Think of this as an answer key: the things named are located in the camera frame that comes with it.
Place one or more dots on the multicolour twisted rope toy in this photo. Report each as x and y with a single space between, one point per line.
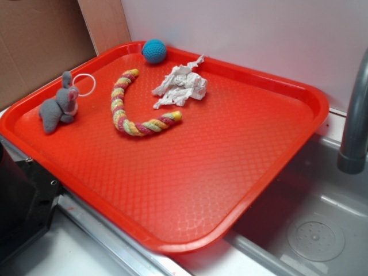
119 116

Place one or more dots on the gray metal faucet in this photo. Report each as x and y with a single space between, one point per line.
353 149

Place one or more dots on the crumpled white paper towel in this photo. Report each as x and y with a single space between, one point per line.
181 84

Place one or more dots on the brown cardboard panel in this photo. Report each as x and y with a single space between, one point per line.
40 39

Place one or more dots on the red plastic tray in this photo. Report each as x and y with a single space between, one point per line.
183 188

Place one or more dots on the gray plush bunny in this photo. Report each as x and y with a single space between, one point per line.
62 108

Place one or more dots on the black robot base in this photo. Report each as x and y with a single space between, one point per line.
29 195

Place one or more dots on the gray plastic sink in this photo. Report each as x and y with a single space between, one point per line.
311 220

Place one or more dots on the blue crocheted ball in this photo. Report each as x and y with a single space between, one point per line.
154 51

